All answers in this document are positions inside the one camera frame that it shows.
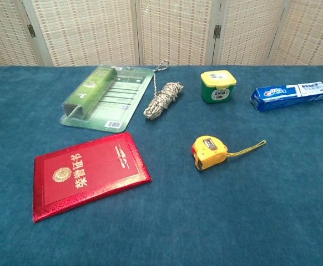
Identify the yellow tape measure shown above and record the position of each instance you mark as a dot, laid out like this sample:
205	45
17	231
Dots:
209	153

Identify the blue table cloth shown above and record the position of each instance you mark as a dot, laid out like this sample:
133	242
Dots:
161	194

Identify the green blister pack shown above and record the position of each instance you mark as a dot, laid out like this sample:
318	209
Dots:
106	97

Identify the green tub with yellow lid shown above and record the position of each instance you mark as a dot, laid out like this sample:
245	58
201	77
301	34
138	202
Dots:
218	86

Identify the red certificate book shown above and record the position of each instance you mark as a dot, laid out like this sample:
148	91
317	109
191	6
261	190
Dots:
89	173

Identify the woven folding screen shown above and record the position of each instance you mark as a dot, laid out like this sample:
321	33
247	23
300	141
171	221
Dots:
161	30

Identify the blue toothpaste box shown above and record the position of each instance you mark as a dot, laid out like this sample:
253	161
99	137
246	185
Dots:
289	95

